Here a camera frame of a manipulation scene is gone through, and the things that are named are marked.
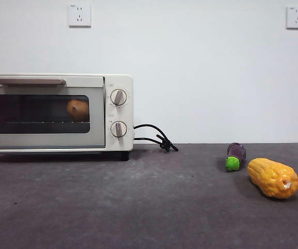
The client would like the brown potato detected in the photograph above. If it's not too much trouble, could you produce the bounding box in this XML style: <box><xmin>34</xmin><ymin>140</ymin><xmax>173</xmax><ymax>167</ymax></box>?
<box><xmin>66</xmin><ymin>99</ymin><xmax>90</xmax><ymax>122</ymax></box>

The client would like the glass oven door with handle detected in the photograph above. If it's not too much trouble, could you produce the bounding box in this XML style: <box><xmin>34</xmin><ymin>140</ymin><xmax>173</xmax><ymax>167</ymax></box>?
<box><xmin>0</xmin><ymin>75</ymin><xmax>107</xmax><ymax>150</ymax></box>

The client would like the cream oven knob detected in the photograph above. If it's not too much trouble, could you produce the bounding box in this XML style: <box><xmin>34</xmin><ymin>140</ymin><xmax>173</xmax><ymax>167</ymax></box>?
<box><xmin>110</xmin><ymin>121</ymin><xmax>128</xmax><ymax>141</ymax></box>
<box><xmin>110</xmin><ymin>89</ymin><xmax>128</xmax><ymax>107</ymax></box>

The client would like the cream toaster oven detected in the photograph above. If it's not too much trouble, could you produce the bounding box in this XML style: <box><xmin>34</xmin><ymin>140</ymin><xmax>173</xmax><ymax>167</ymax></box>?
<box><xmin>0</xmin><ymin>73</ymin><xmax>133</xmax><ymax>162</ymax></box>

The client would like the purple toy eggplant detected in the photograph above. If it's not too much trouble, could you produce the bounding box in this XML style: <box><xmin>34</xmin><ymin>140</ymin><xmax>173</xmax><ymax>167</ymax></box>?
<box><xmin>225</xmin><ymin>142</ymin><xmax>247</xmax><ymax>172</ymax></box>

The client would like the yellow toy corn cob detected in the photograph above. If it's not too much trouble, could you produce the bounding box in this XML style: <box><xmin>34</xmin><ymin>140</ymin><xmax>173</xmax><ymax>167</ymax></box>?
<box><xmin>247</xmin><ymin>158</ymin><xmax>298</xmax><ymax>200</ymax></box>

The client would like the black oven power cable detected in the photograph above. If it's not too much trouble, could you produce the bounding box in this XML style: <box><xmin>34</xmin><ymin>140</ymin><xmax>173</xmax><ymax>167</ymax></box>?
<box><xmin>133</xmin><ymin>124</ymin><xmax>179</xmax><ymax>153</ymax></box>

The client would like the metal wire oven rack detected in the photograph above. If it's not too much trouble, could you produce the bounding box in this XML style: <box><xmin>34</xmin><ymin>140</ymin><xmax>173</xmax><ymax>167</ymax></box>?
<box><xmin>5</xmin><ymin>120</ymin><xmax>90</xmax><ymax>125</ymax></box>

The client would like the white wall socket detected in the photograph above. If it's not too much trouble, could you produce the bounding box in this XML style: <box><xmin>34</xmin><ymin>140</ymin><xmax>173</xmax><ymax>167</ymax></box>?
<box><xmin>68</xmin><ymin>4</ymin><xmax>92</xmax><ymax>29</ymax></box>
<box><xmin>286</xmin><ymin>6</ymin><xmax>298</xmax><ymax>30</ymax></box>

